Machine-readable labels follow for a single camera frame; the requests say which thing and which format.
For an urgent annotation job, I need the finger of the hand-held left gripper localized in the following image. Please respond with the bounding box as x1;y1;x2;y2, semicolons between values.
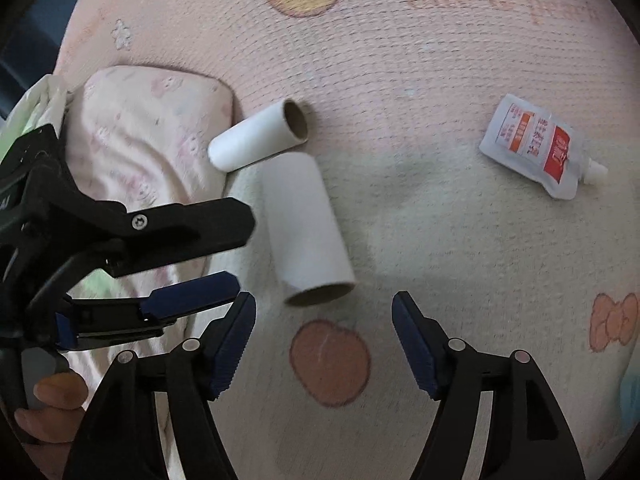
102;196;257;279
55;271;242;351

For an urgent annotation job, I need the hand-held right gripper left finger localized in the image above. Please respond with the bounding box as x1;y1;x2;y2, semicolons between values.
62;291;258;480

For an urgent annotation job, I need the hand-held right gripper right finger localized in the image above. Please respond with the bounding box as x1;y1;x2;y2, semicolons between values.
391;291;586;480

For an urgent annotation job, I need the white cardboard roll tube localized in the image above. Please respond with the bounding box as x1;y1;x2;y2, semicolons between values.
207;99;309;172
257;152;357;307

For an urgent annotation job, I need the white pouch with red label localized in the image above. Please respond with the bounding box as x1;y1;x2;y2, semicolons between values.
479;93;610;201

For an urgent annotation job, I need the person's left hand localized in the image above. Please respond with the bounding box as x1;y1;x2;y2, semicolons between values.
14;374;90;480

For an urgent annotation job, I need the white green plastic packet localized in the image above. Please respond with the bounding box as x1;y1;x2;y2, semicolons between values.
0;74;71;161

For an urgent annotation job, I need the printed blanket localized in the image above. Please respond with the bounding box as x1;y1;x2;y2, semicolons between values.
50;0;640;480

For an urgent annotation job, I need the pink printed pillow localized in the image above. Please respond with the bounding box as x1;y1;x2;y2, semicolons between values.
62;64;237;480

